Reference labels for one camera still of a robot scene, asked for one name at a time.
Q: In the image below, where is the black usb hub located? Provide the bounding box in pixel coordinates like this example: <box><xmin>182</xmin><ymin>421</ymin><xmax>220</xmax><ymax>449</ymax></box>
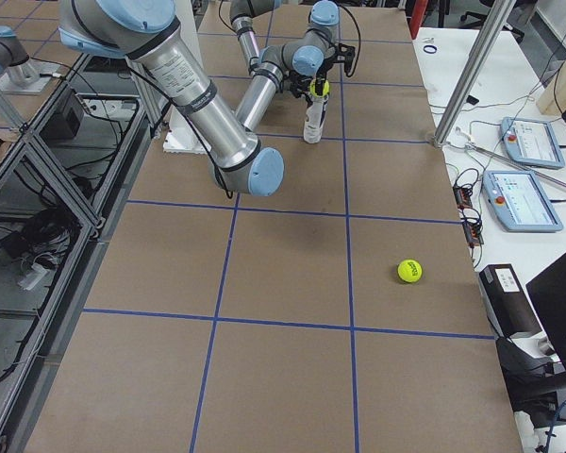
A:
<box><xmin>453</xmin><ymin>184</ymin><xmax>484</xmax><ymax>249</ymax></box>

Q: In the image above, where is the near blue teach pendant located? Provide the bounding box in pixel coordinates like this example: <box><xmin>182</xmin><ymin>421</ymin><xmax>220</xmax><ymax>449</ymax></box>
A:
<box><xmin>482</xmin><ymin>170</ymin><xmax>563</xmax><ymax>233</ymax></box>

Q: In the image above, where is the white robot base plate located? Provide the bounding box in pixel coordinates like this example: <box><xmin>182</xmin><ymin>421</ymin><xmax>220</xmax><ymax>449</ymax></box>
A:
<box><xmin>163</xmin><ymin>107</ymin><xmax>207</xmax><ymax>155</ymax></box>

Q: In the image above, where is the black monitor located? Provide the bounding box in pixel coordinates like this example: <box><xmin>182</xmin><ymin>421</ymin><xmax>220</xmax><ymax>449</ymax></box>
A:
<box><xmin>496</xmin><ymin>253</ymin><xmax>566</xmax><ymax>428</ymax></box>

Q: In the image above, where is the black power box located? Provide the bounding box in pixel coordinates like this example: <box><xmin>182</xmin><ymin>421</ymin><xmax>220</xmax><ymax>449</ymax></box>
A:
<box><xmin>478</xmin><ymin>263</ymin><xmax>541</xmax><ymax>339</ymax></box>

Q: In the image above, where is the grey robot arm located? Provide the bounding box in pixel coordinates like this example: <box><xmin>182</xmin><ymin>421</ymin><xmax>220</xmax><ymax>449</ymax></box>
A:
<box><xmin>58</xmin><ymin>1</ymin><xmax>340</xmax><ymax>196</ymax></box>
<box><xmin>229</xmin><ymin>0</ymin><xmax>318</xmax><ymax>130</ymax></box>

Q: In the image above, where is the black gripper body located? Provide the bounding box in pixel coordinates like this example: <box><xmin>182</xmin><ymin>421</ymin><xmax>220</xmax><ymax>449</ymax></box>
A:
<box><xmin>287</xmin><ymin>75</ymin><xmax>311</xmax><ymax>98</ymax></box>

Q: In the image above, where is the blue teach pendant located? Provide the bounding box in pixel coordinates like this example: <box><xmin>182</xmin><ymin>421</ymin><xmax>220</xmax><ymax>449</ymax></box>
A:
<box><xmin>482</xmin><ymin>170</ymin><xmax>563</xmax><ymax>233</ymax></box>
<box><xmin>500</xmin><ymin>117</ymin><xmax>565</xmax><ymax>169</ymax></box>

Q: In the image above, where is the aluminium frame post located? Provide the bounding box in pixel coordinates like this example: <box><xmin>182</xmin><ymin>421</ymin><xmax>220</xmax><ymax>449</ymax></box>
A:
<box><xmin>431</xmin><ymin>0</ymin><xmax>514</xmax><ymax>148</ymax></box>

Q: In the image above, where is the white blue tennis ball can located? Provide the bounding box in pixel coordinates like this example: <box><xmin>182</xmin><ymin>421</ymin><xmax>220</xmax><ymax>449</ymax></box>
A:
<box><xmin>303</xmin><ymin>92</ymin><xmax>329</xmax><ymax>143</ymax></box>

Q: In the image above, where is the far blue teach pendant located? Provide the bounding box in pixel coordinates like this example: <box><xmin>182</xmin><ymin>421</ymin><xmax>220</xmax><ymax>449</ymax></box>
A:
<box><xmin>500</xmin><ymin>117</ymin><xmax>565</xmax><ymax>169</ymax></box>

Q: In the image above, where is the yellow tennis ball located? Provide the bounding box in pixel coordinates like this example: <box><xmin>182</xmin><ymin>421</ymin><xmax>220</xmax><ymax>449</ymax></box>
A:
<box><xmin>309</xmin><ymin>78</ymin><xmax>330</xmax><ymax>98</ymax></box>
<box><xmin>397</xmin><ymin>259</ymin><xmax>423</xmax><ymax>283</ymax></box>

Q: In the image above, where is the metal reach stick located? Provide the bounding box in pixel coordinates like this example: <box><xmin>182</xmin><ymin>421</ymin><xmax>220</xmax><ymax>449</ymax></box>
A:
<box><xmin>466</xmin><ymin>143</ymin><xmax>566</xmax><ymax>191</ymax></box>

